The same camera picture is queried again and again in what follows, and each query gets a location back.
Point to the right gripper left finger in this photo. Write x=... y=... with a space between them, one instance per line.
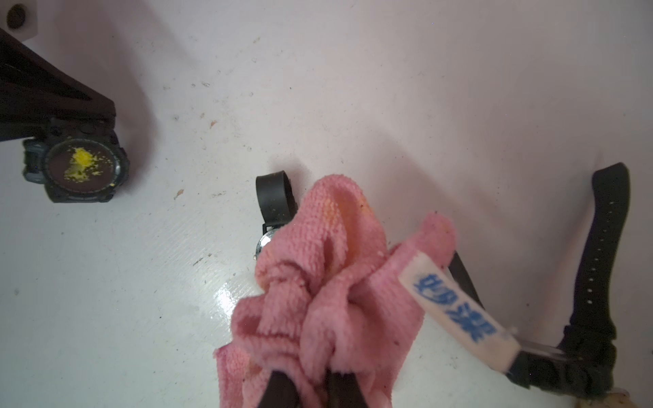
x=280 y=392

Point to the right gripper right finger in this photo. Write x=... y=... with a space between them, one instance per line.
x=344 y=391

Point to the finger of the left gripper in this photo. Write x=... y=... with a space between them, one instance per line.
x=34 y=92

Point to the small black looped watch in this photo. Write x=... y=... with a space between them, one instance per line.
x=76 y=162

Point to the pink cloth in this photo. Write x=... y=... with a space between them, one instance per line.
x=337 y=299

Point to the black rugged digital watch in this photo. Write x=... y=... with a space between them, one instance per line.
x=582 y=364

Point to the beige looped watch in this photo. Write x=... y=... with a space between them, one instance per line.
x=617 y=398

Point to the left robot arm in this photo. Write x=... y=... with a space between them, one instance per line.
x=19 y=19

